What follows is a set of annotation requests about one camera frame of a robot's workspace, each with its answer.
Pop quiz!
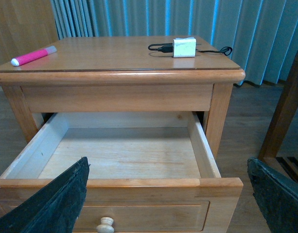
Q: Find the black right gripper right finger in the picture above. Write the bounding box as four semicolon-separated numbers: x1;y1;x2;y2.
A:
247;157;298;233

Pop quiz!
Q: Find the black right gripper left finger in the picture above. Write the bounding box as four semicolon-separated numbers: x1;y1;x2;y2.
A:
0;157;89;233

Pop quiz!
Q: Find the wooden drawer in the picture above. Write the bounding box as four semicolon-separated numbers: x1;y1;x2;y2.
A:
0;112;243;233

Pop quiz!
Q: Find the pink marker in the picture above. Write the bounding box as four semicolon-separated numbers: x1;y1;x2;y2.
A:
11;46;57;67

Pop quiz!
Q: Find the wooden nightstand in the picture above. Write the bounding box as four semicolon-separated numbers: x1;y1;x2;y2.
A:
0;36;245;155

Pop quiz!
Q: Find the grey blue curtain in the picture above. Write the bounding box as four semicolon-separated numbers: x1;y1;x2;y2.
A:
51;0;298;85

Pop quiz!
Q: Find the white power adapter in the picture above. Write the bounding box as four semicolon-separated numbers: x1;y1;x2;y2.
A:
173;37;196;58

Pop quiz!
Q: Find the light wooden cabinet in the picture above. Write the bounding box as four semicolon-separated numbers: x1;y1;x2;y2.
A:
0;0;58;65

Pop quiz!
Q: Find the dark wooden furniture frame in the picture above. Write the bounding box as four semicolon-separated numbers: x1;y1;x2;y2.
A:
258;51;298;183

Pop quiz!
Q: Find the black usb cable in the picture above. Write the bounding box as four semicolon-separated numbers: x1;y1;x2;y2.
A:
148;43;233;56

